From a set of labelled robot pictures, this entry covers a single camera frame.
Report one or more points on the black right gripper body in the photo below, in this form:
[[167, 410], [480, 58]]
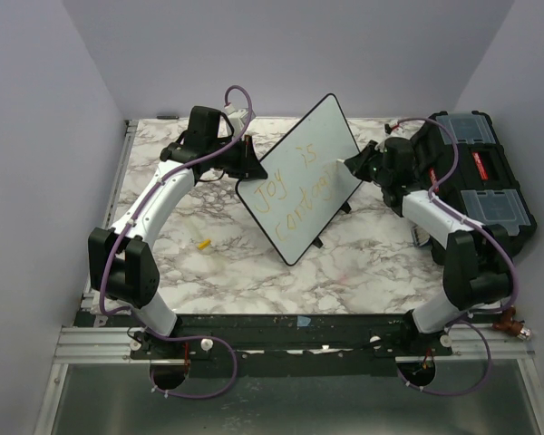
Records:
[[374, 162]]

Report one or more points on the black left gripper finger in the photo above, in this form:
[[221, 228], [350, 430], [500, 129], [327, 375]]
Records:
[[253, 170], [250, 154]]

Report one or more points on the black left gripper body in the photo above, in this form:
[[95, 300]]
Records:
[[235, 161]]

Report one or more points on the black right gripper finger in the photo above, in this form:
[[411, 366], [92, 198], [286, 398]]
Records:
[[359, 168], [365, 153]]

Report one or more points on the white tablet whiteboard black frame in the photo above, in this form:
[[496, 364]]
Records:
[[305, 187]]

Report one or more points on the yellow marker cap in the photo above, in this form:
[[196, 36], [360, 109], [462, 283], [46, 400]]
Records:
[[204, 244]]

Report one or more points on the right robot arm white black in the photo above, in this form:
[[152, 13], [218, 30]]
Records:
[[477, 266]]

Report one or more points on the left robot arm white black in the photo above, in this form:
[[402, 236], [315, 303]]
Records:
[[121, 263]]

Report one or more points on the black toolbox clear lids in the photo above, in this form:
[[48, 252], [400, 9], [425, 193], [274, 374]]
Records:
[[483, 187]]

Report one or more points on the brown connector plug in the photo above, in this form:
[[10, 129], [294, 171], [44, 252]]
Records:
[[509, 325]]

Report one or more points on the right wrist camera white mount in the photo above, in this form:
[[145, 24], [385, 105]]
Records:
[[390, 128]]

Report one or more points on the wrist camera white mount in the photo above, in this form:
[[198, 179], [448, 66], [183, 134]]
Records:
[[390, 128], [239, 118]]

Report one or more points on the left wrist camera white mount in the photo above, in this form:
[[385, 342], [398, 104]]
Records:
[[239, 118]]

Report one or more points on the black mounting rail base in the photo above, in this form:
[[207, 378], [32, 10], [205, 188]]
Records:
[[265, 345]]

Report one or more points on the aluminium frame extrusion left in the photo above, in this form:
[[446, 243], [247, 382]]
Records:
[[100, 265]]

